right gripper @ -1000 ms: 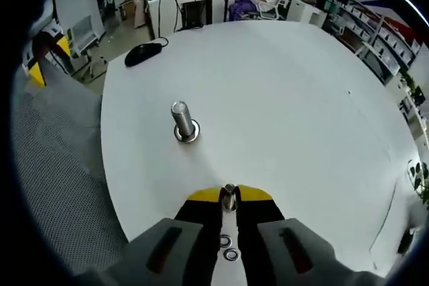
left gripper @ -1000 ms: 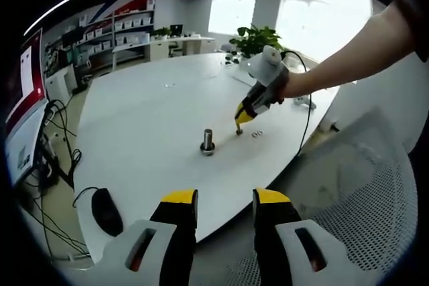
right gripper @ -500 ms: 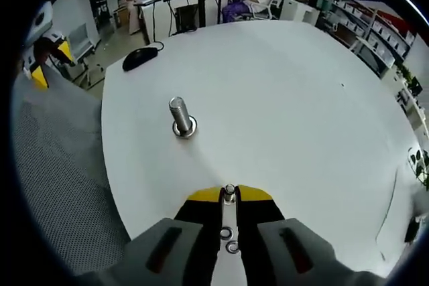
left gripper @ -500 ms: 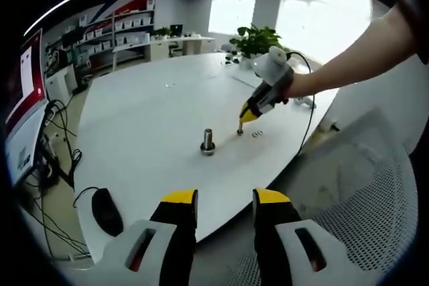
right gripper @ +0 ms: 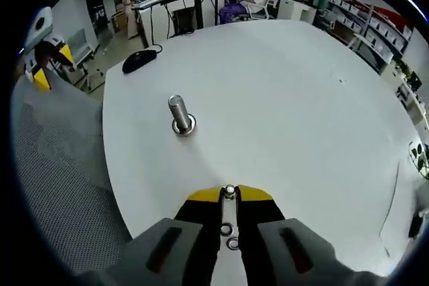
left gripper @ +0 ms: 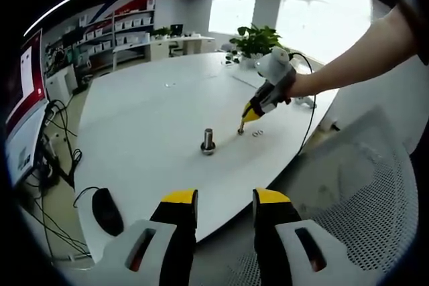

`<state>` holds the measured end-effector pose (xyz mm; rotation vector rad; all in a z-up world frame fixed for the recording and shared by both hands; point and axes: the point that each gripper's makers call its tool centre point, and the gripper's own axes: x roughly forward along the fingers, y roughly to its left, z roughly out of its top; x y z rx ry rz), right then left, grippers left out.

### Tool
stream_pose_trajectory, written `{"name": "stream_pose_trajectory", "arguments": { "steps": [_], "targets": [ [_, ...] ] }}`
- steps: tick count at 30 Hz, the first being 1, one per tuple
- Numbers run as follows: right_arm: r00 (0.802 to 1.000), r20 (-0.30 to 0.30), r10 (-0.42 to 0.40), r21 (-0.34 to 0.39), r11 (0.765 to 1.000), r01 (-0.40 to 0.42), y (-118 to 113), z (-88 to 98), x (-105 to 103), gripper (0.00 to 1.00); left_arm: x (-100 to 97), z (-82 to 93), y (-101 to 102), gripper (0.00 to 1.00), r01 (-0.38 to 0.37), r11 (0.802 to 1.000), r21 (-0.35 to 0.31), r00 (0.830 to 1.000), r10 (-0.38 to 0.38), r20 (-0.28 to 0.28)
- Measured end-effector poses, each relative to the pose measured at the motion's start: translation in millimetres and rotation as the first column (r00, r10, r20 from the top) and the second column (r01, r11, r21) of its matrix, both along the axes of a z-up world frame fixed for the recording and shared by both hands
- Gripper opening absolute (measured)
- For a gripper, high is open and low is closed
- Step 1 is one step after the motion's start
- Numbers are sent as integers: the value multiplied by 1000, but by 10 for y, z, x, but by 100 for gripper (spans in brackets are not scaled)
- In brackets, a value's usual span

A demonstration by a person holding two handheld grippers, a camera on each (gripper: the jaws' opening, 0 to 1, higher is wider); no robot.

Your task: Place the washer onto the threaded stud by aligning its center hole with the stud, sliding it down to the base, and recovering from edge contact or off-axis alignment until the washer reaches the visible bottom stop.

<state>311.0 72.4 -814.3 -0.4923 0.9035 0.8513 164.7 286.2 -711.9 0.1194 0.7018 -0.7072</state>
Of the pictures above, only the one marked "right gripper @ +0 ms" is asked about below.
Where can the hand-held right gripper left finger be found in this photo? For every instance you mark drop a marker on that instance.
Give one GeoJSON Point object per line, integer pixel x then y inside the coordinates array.
{"type": "Point", "coordinates": [197, 212]}

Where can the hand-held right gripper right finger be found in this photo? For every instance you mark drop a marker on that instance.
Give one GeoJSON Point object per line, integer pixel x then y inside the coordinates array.
{"type": "Point", "coordinates": [261, 209]}

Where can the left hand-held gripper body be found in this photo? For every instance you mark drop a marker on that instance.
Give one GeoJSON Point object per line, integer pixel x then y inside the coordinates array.
{"type": "Point", "coordinates": [40, 33]}

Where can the small metal washer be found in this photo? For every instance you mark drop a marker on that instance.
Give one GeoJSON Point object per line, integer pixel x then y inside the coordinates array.
{"type": "Point", "coordinates": [229, 243]}
{"type": "Point", "coordinates": [222, 229]}

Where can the small threaded stud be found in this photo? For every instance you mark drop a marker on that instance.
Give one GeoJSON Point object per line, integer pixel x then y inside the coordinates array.
{"type": "Point", "coordinates": [230, 189]}

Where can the large metal washer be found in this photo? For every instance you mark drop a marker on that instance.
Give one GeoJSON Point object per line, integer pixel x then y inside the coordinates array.
{"type": "Point", "coordinates": [191, 127]}

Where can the large threaded stud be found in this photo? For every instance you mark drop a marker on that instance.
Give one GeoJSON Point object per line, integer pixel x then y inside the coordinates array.
{"type": "Point", "coordinates": [179, 110]}

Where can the white rolling stand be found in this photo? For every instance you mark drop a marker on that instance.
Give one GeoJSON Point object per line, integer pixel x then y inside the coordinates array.
{"type": "Point", "coordinates": [82, 46]}

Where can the black computer mouse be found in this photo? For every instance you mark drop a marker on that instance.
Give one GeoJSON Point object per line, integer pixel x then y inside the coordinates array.
{"type": "Point", "coordinates": [137, 61]}

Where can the grey mesh office chair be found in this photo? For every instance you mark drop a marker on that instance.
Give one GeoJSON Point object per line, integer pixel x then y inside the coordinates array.
{"type": "Point", "coordinates": [60, 172]}

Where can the white standing desk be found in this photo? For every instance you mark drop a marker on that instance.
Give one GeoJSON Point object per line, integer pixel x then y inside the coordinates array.
{"type": "Point", "coordinates": [157, 1]}

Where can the white paper sheet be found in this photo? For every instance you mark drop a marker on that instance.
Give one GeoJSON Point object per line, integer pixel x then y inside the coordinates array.
{"type": "Point", "coordinates": [402, 205]}

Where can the small black device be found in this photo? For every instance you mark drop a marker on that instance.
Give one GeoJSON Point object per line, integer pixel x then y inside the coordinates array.
{"type": "Point", "coordinates": [416, 225]}

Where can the small plant in bowl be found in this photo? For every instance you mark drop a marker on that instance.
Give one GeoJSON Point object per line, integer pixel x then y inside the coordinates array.
{"type": "Point", "coordinates": [420, 158]}

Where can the white cabinet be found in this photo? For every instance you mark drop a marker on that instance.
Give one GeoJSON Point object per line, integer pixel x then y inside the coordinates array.
{"type": "Point", "coordinates": [296, 11]}

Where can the white office chair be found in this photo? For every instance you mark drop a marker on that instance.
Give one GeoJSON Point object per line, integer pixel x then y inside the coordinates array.
{"type": "Point", "coordinates": [268, 8]}

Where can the shelf with white bins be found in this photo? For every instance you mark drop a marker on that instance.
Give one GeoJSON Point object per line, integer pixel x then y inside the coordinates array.
{"type": "Point", "coordinates": [372, 28]}

